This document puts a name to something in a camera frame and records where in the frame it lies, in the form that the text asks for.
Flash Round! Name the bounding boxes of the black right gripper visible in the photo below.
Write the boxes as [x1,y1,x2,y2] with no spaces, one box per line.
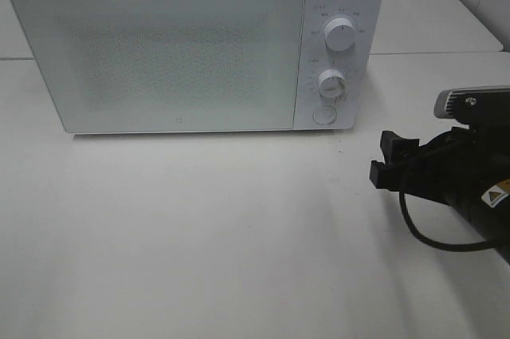
[369,126,509,211]

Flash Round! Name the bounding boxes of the round white door-release button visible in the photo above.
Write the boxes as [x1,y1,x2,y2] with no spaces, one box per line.
[312,106,337,125]

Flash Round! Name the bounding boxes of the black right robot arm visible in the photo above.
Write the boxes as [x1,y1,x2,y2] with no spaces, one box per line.
[369,127,509,261]

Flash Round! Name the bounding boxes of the lower white timer knob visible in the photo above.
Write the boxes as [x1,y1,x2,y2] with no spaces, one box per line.
[317,69,347,99]

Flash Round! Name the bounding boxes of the upper white power knob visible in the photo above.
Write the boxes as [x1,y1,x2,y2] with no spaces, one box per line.
[323,14,357,52]

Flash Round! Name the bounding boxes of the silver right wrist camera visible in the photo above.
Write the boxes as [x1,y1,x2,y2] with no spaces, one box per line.
[433,85,509,126]

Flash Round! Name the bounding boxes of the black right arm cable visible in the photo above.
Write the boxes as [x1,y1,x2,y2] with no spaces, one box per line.
[399,179,491,257]

